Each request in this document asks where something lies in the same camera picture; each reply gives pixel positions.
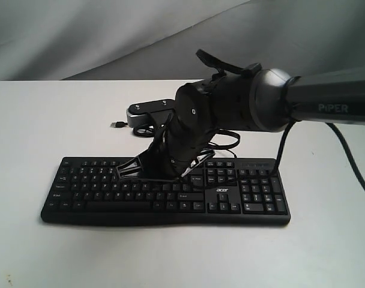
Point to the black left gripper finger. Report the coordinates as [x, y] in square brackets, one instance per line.
[133, 168]

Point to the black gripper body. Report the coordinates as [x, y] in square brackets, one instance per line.
[170, 141]

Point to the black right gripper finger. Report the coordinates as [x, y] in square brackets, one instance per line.
[190, 160]

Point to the black grey piper robot arm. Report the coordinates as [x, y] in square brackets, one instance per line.
[261, 101]

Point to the black acer keyboard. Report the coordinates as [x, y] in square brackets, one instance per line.
[230, 191]

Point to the grey backdrop cloth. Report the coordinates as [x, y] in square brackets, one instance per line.
[123, 40]

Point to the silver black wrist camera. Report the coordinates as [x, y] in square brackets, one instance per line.
[149, 112]

